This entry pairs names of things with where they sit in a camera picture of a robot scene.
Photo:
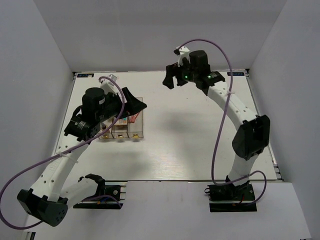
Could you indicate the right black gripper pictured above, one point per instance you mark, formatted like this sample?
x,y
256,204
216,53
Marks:
x,y
174,70

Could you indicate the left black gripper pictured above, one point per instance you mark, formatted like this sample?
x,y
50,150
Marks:
x,y
133,105

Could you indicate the coral short makeup brush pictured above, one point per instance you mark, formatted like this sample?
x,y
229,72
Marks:
x,y
132,119

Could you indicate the colourful eyeshadow palette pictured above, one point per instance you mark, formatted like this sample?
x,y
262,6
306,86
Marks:
x,y
122,122

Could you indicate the round foundation bottle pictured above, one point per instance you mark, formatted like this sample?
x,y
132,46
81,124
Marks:
x,y
103,126

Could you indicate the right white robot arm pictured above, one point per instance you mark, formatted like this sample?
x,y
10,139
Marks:
x,y
252,130

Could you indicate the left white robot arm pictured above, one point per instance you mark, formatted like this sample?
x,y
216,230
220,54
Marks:
x,y
46,199

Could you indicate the clear right organizer bin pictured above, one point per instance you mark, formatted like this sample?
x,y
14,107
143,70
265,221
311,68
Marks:
x,y
136,130

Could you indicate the clear organizer bin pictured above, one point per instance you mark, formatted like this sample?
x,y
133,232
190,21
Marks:
x,y
120,132
136,130
107,133

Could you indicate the clear middle organizer bin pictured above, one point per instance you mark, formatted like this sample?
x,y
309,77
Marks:
x,y
120,132

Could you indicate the clear left organizer bin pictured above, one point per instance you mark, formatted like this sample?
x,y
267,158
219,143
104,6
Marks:
x,y
107,133

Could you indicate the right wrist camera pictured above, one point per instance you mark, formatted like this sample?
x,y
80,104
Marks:
x,y
183,55

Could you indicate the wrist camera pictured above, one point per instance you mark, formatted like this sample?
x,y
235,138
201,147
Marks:
x,y
183,55
107,84

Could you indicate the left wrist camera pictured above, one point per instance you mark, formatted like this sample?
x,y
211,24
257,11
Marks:
x,y
107,84

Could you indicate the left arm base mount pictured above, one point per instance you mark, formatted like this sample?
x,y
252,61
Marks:
x,y
112,197

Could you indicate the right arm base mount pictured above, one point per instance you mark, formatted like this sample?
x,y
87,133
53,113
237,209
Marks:
x,y
229,199

